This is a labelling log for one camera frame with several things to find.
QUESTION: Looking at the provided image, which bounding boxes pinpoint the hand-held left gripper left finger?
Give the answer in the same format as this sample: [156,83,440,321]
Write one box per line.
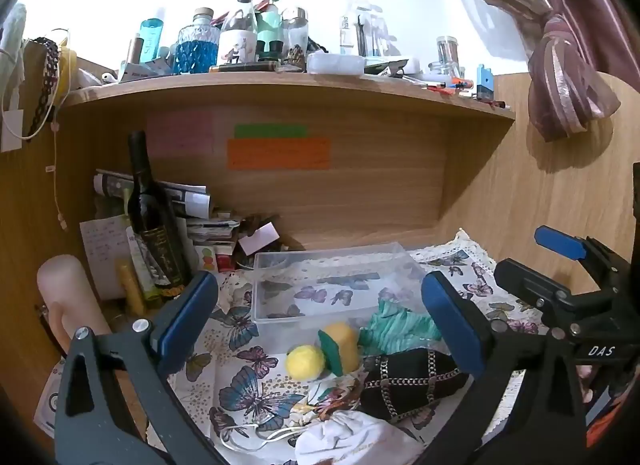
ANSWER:
[54,271,231,465]

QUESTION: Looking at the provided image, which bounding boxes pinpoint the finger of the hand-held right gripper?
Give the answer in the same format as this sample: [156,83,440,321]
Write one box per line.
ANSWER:
[533,226,628,276]
[493,257,576,318]

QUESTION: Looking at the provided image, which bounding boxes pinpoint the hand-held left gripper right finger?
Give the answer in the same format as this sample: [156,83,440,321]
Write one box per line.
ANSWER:
[421,271,587,465]

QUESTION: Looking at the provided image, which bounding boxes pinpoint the teal pleated cloth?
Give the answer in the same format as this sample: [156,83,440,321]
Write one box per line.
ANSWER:
[358,299,443,357]

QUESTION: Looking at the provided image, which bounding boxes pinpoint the yellow tube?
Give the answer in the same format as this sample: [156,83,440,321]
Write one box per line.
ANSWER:
[116,259,148,318]

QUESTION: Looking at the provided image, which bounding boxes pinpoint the pile of papers and boxes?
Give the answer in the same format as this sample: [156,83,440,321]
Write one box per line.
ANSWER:
[185,210,306,273]

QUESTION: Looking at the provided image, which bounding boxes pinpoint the dark wine bottle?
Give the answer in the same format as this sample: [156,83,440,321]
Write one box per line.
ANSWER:
[126,131,193,302]

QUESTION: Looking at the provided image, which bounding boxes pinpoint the butterfly print tablecloth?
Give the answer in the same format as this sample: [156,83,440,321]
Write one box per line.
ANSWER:
[145,229,546,465]

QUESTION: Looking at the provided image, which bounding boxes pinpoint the white handwritten note sheet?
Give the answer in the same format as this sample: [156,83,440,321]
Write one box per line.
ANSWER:
[80,215,132,302]

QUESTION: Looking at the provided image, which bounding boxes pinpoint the yellow and green sponge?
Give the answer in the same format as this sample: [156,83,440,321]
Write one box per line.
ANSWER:
[318,322,362,377]

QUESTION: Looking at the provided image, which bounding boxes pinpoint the pink cylinder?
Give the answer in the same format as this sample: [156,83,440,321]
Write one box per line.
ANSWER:
[37,254,113,358]

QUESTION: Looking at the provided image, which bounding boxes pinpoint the rolled printed magazine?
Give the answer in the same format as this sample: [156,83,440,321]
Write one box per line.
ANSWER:
[93,169,212,220]

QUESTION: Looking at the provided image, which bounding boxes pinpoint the yellow fuzzy ball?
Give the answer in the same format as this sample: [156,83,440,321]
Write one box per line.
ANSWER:
[285,345,327,379]

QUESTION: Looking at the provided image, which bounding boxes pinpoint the clear plastic container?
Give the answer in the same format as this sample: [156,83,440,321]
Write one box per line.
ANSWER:
[253,241,429,326]

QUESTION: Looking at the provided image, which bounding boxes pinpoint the floral fabric scrunchie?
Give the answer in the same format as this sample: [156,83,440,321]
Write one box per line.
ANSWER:
[306,377,366,421]

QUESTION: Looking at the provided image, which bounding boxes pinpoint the blue stamp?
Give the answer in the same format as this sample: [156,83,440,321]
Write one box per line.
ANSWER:
[475,64,495,102]

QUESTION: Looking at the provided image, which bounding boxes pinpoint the pink sticky note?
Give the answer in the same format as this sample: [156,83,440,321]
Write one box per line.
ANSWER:
[146,110,214,156]

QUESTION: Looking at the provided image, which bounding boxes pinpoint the orange sticky note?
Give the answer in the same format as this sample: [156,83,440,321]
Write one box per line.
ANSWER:
[227,138,332,170]

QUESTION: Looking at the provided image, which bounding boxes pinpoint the orange pens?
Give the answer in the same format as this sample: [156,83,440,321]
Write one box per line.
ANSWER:
[426,78,475,96]

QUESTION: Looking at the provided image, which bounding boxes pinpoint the green sticky note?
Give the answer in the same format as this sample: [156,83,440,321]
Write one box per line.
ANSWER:
[234,124,308,139]

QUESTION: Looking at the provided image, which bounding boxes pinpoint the mauve striped curtain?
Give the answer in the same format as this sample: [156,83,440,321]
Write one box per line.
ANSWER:
[437,0,640,143]

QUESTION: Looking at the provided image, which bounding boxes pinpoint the small glass jar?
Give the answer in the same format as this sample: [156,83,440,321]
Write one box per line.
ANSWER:
[430,36,467,76]

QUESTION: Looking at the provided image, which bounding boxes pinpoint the wooden shelf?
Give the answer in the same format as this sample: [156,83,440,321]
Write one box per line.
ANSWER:
[56,71,517,122]

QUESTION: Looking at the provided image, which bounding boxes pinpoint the white card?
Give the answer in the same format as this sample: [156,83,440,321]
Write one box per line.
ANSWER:
[0,110,25,153]

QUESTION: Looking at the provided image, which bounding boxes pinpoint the glass bottle with blue liquid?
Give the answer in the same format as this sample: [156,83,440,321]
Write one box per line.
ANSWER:
[175,7,221,74]

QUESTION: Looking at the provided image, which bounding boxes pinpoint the black lace headband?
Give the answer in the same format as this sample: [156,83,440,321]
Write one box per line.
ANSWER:
[25,37,61,140]

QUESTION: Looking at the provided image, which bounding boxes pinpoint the teal tall bottle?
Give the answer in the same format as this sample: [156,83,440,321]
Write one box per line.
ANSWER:
[139,18,166,64]

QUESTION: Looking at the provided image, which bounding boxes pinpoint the white plastic box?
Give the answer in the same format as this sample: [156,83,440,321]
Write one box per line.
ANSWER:
[306,52,366,78]

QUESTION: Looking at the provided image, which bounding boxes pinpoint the clear bottle with white label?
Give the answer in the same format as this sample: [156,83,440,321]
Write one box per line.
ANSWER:
[218,0,259,66]

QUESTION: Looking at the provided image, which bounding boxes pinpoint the clear plastic package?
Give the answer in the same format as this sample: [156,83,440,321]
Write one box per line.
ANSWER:
[340,0,388,58]

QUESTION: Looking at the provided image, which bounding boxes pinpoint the mint green spray bottle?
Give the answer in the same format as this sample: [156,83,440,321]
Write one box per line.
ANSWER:
[254,0,285,56]

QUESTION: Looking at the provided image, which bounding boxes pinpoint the clear glass bottle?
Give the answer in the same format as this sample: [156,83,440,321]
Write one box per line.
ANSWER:
[281,7,309,63]

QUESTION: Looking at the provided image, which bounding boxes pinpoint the black pouch with chain pattern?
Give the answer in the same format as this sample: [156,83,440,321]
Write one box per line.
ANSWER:
[358,348,472,425]

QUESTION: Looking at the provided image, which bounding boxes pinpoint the white drawstring bag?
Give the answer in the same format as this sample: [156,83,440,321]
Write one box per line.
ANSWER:
[294,411,426,465]

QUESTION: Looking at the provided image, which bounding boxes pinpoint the white cable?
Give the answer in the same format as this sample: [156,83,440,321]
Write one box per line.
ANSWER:
[1,29,71,230]

